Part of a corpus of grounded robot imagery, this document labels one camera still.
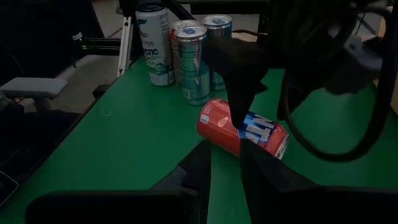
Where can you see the silver blue Red Bull can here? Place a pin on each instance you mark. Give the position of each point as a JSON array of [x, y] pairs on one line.
[[217, 25], [192, 71]]

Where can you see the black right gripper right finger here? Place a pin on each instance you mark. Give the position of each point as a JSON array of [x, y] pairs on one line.
[[264, 186]]

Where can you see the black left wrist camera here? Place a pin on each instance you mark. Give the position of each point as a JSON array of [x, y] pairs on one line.
[[360, 59]]

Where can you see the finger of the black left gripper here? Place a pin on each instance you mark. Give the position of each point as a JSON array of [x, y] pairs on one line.
[[242, 77]]

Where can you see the red Fanta soda can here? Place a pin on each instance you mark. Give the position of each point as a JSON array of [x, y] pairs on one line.
[[217, 127], [173, 53]]

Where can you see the grey padded stool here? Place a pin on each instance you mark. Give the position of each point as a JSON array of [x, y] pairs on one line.
[[34, 87]]

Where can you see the white aluminium frame post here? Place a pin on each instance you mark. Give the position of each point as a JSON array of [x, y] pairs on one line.
[[125, 46]]

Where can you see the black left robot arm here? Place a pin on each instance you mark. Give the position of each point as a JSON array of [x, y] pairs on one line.
[[311, 12]]

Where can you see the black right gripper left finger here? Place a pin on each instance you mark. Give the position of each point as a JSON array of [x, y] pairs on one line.
[[199, 186]]

